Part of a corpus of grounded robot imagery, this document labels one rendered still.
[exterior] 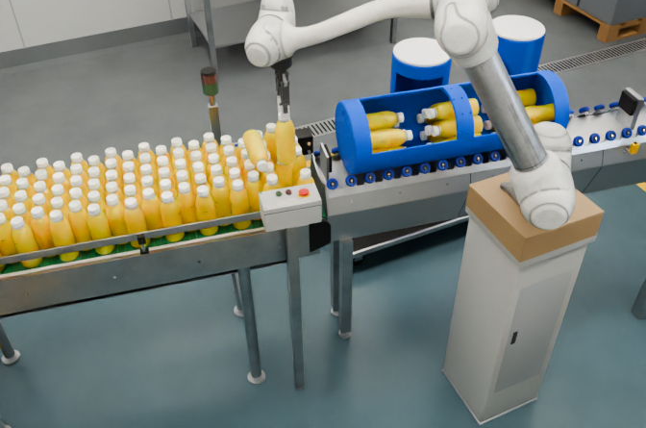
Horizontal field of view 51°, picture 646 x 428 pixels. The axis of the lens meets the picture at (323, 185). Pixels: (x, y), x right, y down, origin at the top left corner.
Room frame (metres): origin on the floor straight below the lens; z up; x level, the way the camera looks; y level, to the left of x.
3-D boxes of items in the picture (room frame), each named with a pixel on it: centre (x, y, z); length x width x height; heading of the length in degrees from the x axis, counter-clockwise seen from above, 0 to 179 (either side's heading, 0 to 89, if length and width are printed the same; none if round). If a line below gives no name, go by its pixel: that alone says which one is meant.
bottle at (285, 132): (1.92, 0.13, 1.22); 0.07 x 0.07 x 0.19
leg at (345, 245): (2.04, -0.10, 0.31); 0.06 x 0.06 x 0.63; 14
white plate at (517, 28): (3.15, -0.99, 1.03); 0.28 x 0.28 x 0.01
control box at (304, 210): (1.76, 0.11, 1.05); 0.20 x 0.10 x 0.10; 104
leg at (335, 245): (2.17, -0.06, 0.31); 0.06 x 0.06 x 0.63; 14
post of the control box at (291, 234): (1.76, 0.11, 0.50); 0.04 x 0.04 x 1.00; 14
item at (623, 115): (2.42, -1.30, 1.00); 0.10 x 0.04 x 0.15; 14
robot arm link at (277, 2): (1.91, 0.13, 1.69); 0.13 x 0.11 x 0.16; 168
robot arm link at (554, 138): (1.74, -0.72, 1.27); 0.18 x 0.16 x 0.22; 168
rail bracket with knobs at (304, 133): (2.27, 0.08, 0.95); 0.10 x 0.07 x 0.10; 14
